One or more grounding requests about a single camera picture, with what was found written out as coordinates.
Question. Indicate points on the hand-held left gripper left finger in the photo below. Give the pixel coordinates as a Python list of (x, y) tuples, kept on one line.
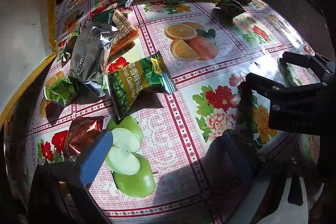
[(96, 157)]

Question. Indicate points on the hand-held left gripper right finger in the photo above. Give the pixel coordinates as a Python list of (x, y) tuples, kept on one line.
[(240, 161)]

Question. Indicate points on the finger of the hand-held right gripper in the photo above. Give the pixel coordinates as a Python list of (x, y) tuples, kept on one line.
[(265, 88), (302, 61)]

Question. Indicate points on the red-brown foil snack packet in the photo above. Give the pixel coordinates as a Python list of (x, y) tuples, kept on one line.
[(80, 136)]

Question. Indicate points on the fruit and flower printed tablecloth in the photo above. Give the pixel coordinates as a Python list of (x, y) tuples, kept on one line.
[(189, 108)]

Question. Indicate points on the crumpled green snack packet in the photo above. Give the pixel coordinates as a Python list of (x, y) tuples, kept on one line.
[(61, 90)]

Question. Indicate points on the large green peas packet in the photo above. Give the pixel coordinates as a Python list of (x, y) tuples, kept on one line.
[(136, 82)]

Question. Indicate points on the green pyramid snack packet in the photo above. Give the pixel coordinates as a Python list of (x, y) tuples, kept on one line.
[(230, 7)]

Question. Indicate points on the large silver foil packet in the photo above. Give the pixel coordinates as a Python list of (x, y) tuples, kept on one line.
[(90, 61)]

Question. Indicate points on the orange wafer packet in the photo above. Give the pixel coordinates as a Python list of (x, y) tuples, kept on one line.
[(125, 29)]

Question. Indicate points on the dark green snack packet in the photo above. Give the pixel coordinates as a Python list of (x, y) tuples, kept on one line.
[(103, 19)]

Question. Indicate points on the white box with yellow edge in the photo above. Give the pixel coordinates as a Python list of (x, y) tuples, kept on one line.
[(23, 29)]

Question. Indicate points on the small red snack packet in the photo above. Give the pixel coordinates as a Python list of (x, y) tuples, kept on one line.
[(103, 8)]

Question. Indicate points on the small silver foil packet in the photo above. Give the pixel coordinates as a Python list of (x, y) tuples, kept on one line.
[(128, 1)]

